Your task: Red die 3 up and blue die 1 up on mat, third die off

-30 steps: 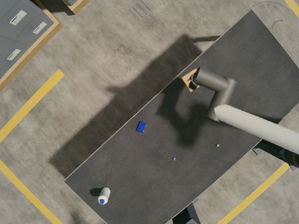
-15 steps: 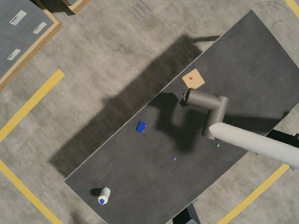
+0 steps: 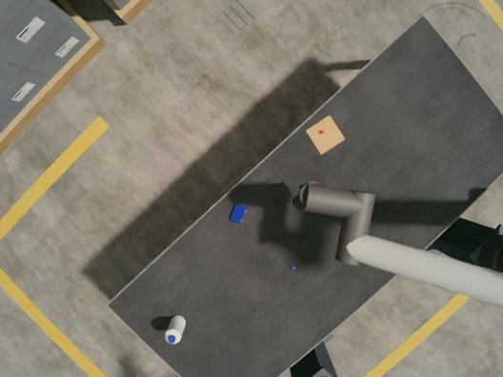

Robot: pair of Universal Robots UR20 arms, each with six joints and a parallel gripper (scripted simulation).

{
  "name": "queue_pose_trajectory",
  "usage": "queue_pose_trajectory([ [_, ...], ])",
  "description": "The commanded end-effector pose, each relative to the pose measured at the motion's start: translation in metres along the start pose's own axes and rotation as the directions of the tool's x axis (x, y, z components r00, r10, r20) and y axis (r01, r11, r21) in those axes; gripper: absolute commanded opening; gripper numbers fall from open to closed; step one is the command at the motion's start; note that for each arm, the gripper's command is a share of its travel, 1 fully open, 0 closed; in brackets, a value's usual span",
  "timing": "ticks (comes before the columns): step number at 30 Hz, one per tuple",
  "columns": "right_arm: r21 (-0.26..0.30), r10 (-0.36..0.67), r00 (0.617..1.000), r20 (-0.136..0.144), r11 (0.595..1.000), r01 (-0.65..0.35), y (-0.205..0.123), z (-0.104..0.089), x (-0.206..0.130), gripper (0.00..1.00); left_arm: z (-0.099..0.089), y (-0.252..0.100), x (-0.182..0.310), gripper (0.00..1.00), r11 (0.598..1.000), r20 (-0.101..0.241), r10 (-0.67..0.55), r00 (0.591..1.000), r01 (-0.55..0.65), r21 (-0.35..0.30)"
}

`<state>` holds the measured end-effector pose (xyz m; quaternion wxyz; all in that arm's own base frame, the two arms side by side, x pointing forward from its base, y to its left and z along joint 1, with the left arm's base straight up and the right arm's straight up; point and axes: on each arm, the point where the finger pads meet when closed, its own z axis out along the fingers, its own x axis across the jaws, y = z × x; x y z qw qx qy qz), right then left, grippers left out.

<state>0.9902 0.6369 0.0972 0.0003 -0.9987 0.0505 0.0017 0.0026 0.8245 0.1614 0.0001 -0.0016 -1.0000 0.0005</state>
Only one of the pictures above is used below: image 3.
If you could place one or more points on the beige flat mat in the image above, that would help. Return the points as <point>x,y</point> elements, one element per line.
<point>331,136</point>

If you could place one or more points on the white bottle with blue cap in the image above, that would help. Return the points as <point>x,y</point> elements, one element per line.
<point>175,329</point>

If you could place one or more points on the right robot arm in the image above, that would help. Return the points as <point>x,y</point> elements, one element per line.
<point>355,247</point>

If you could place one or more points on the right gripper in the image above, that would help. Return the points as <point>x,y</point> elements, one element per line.
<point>297,200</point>

